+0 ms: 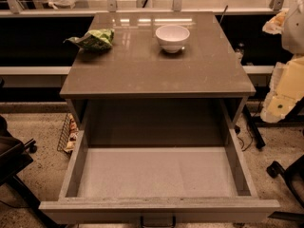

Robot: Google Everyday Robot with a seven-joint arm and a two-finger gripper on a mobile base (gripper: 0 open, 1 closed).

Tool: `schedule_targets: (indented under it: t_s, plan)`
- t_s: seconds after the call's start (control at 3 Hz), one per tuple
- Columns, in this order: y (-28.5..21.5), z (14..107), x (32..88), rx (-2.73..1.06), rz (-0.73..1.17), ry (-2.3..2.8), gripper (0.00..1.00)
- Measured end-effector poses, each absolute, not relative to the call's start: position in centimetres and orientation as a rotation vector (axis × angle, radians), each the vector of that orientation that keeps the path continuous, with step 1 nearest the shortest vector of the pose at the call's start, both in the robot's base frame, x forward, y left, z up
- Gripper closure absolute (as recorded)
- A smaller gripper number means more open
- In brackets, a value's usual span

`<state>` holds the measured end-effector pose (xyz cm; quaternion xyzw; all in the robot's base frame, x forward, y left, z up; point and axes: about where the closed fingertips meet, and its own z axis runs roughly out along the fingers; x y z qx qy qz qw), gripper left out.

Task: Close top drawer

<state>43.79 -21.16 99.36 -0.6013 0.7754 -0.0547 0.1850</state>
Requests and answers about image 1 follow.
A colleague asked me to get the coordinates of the grey top drawer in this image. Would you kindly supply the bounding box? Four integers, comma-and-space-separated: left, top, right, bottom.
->
40, 143, 279, 224

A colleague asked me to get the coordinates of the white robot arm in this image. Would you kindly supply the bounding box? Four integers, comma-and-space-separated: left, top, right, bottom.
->
260, 0, 304, 123

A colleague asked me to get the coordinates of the grey cabinet with glossy top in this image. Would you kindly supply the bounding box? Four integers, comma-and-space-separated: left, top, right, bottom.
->
60, 12, 255, 149

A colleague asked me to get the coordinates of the black table leg right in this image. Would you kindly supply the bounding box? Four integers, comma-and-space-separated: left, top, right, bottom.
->
242, 106, 265, 149

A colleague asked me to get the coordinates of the black office chair right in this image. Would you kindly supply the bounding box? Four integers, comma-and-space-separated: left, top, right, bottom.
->
266, 155, 304, 228

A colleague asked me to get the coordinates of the black office chair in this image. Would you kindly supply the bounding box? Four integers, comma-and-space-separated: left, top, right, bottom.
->
0, 116, 63, 228
266, 155, 304, 228

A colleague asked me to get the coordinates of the white ceramic bowl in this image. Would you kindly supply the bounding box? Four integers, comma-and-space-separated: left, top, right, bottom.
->
155, 25, 190, 53

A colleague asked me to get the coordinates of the green chip bag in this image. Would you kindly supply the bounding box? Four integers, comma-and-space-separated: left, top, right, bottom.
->
65, 28, 115, 51

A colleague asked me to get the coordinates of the black office chair left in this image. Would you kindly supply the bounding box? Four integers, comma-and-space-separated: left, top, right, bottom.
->
0, 116, 63, 228

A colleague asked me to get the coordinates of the black drawer handle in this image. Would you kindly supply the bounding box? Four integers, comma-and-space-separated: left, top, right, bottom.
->
140, 216, 177, 228

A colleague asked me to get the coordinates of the wire basket with snacks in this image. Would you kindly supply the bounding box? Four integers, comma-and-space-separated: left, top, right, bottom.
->
57, 113, 79, 155

